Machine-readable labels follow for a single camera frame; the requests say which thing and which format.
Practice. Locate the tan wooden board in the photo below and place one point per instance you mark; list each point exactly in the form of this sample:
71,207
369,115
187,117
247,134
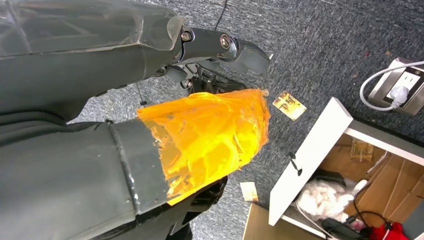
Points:
265,225

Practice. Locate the black power adapter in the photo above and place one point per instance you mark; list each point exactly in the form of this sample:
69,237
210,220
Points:
341,228

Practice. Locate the patterned card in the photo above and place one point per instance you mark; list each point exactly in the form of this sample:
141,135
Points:
249,191
289,105

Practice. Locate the silver floor socket box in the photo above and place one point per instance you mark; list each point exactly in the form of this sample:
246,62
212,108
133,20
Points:
404,82

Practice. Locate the white power plug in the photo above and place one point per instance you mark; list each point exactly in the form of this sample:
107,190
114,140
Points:
399,95

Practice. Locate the white plastic bag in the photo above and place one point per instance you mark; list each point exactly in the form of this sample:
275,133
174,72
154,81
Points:
321,198

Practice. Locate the orange tape wrap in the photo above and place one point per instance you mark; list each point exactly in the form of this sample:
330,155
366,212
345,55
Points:
212,136

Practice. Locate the white open cabinet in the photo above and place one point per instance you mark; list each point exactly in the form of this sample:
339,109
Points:
308,159

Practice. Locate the red object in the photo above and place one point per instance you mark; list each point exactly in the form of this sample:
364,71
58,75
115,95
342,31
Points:
389,232

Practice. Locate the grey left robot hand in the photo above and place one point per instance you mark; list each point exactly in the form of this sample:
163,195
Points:
73,73

